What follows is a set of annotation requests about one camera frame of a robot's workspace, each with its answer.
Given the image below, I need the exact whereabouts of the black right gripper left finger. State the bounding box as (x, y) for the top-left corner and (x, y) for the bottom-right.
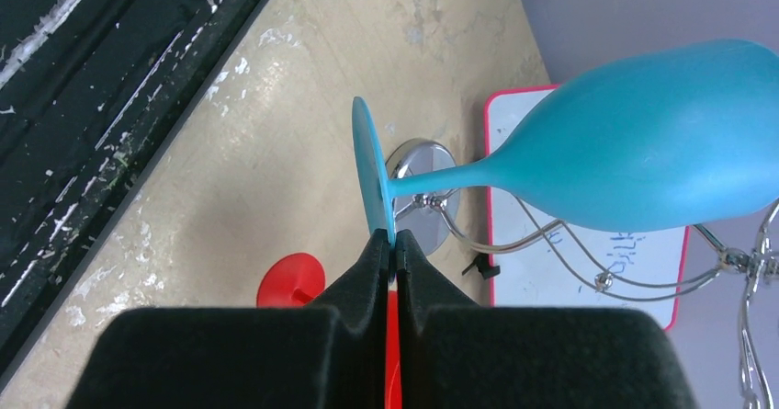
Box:
(67, 230), (390, 408)

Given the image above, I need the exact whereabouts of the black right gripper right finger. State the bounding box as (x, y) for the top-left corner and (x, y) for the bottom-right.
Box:
(395, 231), (697, 408)

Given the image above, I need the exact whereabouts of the red plastic wine glass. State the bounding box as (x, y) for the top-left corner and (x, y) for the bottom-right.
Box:
(255, 253), (402, 409)

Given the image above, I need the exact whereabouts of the teal plastic wine glass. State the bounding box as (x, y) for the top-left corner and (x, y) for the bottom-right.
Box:
(351, 40), (778, 242)

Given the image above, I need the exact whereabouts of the chrome wine glass rack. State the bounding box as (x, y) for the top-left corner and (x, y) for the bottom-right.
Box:
(383, 139), (779, 409)

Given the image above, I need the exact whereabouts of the red-framed whiteboard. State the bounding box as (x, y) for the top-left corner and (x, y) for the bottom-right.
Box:
(483, 85), (692, 333)

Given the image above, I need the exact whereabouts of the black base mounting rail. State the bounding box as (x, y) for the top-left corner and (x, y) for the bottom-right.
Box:
(1, 0), (267, 384)

